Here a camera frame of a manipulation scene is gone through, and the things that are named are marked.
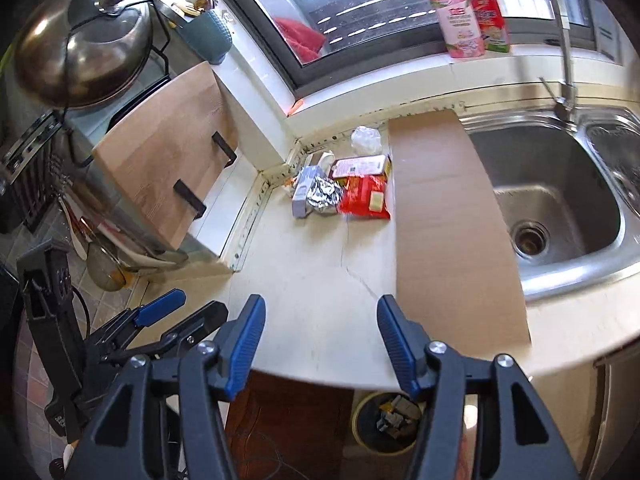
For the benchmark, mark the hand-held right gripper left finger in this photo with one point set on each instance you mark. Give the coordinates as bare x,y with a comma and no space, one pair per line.
245,345

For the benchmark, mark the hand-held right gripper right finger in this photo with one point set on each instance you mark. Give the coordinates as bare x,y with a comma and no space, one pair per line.
397,345

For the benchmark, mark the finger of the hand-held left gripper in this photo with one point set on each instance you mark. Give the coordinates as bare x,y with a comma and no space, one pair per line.
160,305
200,320

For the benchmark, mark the black trash bin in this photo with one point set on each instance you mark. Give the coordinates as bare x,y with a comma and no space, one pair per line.
357,425

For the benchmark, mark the red snack packet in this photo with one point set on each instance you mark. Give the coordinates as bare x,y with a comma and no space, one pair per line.
357,200

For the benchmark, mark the blue white box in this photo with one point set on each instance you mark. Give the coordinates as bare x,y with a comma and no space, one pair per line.
302,195

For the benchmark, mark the silver foil wrapper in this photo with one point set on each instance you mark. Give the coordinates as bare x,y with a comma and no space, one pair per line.
325,195

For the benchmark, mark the white plastic bag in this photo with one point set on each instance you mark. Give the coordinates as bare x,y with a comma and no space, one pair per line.
365,140

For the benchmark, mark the mesh strainer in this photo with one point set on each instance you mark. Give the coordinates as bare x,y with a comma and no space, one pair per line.
102,270

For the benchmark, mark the cardboard sheet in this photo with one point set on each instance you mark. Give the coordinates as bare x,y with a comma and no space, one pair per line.
450,235

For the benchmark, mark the wooden cutting board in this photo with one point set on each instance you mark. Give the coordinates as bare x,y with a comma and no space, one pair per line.
160,150

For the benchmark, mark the metal knife rack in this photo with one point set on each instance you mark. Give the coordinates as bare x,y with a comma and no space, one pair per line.
25,145

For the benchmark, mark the stainless steel sink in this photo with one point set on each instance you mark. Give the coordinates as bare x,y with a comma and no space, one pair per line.
540,170

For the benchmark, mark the steel cabinet door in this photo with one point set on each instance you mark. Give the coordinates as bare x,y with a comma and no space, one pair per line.
615,410

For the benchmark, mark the steel pot lid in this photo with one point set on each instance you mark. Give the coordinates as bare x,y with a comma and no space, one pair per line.
85,45

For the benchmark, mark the blue-grey utensil holder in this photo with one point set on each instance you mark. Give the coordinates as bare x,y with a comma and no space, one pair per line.
207,37

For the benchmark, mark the red cloth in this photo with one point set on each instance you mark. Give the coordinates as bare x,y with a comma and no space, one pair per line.
300,40

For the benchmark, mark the pink detergent bottle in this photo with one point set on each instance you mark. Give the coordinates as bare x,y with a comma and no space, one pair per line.
460,25

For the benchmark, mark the steel faucet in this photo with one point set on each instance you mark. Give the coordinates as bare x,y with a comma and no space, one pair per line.
565,60

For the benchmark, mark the red spray bottle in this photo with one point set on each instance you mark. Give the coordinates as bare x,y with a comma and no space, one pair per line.
492,20

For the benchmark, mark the black hook rail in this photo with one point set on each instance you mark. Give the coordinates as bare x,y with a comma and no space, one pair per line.
35,200

